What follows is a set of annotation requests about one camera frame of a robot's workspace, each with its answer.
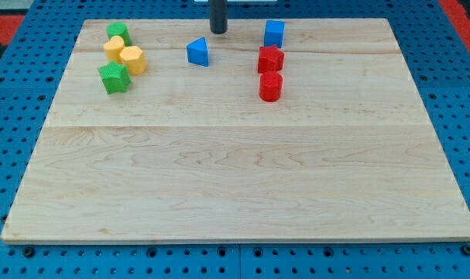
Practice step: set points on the yellow hexagon block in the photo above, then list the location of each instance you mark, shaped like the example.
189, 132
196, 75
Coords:
134, 59

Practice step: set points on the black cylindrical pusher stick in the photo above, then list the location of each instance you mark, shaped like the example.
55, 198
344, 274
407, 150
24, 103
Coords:
218, 16

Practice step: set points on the wooden board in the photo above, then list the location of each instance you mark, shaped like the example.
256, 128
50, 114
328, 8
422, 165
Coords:
191, 154

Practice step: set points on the blue cube block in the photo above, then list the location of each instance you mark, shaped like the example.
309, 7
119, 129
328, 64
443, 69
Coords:
274, 33

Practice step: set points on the green cylinder block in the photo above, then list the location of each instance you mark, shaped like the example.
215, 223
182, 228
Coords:
119, 29

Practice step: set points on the blue triangle block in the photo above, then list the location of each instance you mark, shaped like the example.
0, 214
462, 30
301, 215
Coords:
197, 52

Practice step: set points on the red cylinder block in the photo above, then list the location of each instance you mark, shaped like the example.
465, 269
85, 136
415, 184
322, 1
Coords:
270, 86

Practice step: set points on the green star block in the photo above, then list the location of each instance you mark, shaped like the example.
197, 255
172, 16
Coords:
115, 77

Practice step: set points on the red star block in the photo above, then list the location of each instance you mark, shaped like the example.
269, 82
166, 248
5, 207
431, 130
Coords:
271, 58

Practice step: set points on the yellow heart block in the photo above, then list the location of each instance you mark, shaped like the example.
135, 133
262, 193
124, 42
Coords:
113, 48

